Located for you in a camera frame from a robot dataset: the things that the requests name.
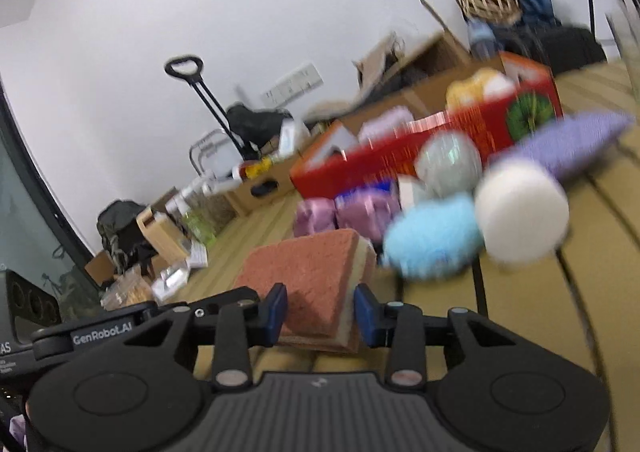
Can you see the purple cloth pad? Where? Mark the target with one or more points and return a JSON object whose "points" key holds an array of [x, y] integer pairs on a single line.
{"points": [[570, 141]]}

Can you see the pink plastic packet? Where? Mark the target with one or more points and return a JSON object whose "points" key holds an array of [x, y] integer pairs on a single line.
{"points": [[315, 218], [365, 214]]}

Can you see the red and beige sponge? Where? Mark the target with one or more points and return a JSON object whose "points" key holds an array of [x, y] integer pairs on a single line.
{"points": [[305, 277]]}

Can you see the red cardboard box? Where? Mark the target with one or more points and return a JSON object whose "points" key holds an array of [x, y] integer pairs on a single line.
{"points": [[380, 159]]}

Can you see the clear drinking glass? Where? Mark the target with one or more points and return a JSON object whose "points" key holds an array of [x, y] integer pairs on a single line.
{"points": [[627, 51]]}

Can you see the light blue fluffy sponge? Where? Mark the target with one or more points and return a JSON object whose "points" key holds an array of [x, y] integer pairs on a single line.
{"points": [[430, 242]]}

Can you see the black box with round holes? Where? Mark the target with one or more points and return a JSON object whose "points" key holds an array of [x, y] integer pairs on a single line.
{"points": [[27, 312]]}

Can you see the pale pink soft item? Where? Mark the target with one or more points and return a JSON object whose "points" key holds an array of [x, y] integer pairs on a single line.
{"points": [[385, 124]]}

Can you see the black case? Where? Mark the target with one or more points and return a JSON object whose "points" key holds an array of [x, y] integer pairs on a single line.
{"points": [[565, 49]]}

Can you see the light wooden box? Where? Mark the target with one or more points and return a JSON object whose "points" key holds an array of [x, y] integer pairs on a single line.
{"points": [[165, 234]]}

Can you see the white wall socket strip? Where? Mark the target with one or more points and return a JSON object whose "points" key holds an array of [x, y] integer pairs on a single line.
{"points": [[292, 84]]}

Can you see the black bag on trolley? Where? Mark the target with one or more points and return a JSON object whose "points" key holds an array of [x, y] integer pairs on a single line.
{"points": [[257, 124]]}

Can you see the white round puff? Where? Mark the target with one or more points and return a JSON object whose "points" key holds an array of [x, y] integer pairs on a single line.
{"points": [[522, 212]]}

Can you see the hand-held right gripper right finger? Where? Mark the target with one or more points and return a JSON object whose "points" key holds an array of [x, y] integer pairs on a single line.
{"points": [[366, 318]]}

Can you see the black hand trolley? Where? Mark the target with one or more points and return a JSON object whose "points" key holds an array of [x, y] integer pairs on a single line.
{"points": [[210, 96]]}

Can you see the small white box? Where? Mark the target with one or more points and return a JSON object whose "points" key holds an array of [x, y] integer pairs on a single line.
{"points": [[411, 194]]}

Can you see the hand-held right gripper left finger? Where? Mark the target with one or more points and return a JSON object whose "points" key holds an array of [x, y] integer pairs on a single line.
{"points": [[274, 316]]}

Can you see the grey-green soft ball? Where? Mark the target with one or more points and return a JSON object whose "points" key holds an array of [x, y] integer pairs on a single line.
{"points": [[447, 161]]}

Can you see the white plastic packaging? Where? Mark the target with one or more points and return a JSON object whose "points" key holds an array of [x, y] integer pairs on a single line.
{"points": [[177, 272]]}

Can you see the clear spray bottle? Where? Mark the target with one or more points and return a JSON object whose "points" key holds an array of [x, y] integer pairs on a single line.
{"points": [[195, 219]]}

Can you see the yellow plush toy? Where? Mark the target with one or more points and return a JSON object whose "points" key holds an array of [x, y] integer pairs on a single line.
{"points": [[475, 86]]}

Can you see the large brown cardboard box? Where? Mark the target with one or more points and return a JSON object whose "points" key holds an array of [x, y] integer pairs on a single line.
{"points": [[425, 76]]}

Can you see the small cardboard box with hole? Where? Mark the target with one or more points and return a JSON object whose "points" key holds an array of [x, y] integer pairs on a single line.
{"points": [[255, 192]]}

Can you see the black backpack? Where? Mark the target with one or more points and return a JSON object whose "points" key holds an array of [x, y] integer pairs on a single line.
{"points": [[120, 229]]}

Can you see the clear jar of snacks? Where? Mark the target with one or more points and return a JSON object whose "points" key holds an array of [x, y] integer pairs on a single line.
{"points": [[127, 289]]}

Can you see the blue bottle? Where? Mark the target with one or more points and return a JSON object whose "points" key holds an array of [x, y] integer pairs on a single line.
{"points": [[482, 36]]}

